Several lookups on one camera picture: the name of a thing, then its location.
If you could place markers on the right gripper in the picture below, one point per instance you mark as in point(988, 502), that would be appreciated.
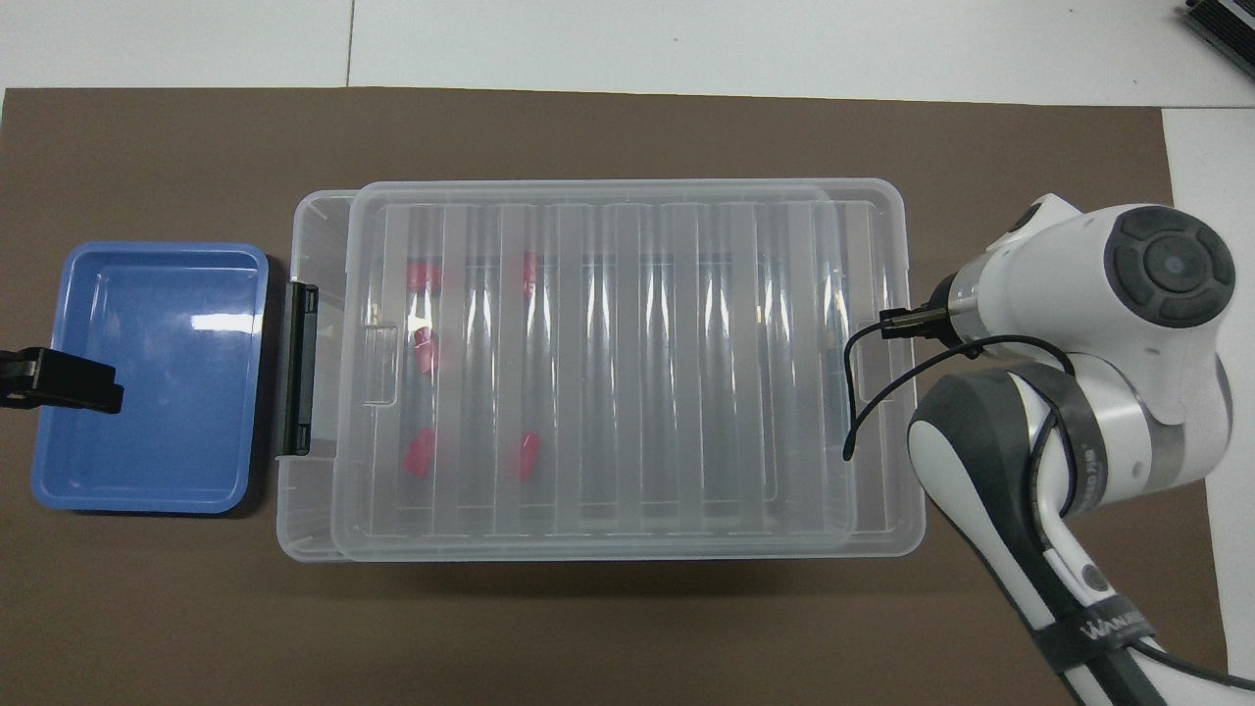
point(943, 294)

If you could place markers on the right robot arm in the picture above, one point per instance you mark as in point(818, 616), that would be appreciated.
point(1059, 284)

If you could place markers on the clear plastic storage box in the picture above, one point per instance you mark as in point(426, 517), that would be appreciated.
point(887, 490)

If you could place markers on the clear plastic box lid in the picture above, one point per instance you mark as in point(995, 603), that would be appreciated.
point(608, 392)

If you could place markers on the black box latch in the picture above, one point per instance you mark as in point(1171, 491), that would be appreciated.
point(297, 373)

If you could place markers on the black stand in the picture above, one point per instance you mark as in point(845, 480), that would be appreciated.
point(1226, 22)

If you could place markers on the blue plastic tray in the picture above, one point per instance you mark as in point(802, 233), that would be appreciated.
point(157, 392)

